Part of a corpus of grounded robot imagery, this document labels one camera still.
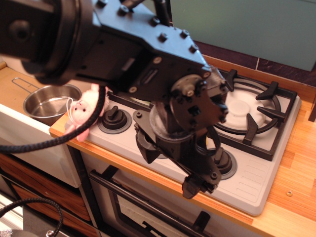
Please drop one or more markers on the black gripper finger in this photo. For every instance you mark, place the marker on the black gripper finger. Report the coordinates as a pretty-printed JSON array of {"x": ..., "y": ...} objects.
[
  {"x": 210, "y": 180},
  {"x": 190, "y": 186}
]

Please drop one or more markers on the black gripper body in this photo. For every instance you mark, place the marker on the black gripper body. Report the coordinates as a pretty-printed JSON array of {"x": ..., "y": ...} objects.
[{"x": 188, "y": 150}]

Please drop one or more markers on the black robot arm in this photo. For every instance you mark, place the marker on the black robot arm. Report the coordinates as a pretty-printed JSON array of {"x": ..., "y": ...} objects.
[{"x": 123, "y": 46}]

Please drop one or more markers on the right black stove knob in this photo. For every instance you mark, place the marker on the right black stove knob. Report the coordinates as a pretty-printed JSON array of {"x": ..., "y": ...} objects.
[{"x": 225, "y": 162}]

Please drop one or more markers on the black stove knob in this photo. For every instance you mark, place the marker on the black stove knob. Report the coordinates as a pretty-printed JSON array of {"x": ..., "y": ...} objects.
[
  {"x": 115, "y": 121},
  {"x": 225, "y": 162}
]

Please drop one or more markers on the white burner cap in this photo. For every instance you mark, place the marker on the white burner cap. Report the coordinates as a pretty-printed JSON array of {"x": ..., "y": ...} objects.
[{"x": 240, "y": 103}]

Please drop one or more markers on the grey toy stove top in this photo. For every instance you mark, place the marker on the grey toy stove top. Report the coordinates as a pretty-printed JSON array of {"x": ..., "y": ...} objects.
[{"x": 247, "y": 190}]

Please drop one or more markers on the black burner grate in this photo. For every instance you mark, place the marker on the black burner grate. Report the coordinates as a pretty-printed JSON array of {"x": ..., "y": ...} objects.
[{"x": 278, "y": 103}]

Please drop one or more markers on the left black stove knob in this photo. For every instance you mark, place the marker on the left black stove knob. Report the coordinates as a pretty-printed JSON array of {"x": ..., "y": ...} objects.
[{"x": 115, "y": 121}]

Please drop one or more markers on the oven door with window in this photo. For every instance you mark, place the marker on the oven door with window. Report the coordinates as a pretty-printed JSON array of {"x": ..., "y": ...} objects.
[{"x": 134, "y": 221}]

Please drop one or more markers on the stainless steel pot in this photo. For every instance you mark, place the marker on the stainless steel pot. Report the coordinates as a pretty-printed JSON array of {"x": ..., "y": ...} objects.
[{"x": 46, "y": 104}]

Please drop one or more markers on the wooden drawer fronts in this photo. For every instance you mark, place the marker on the wooden drawer fronts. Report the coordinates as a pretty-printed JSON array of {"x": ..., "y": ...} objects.
[{"x": 22, "y": 180}]

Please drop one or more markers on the black oven door handle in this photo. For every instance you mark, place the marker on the black oven door handle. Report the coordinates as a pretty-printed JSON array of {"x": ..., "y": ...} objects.
[{"x": 105, "y": 180}]

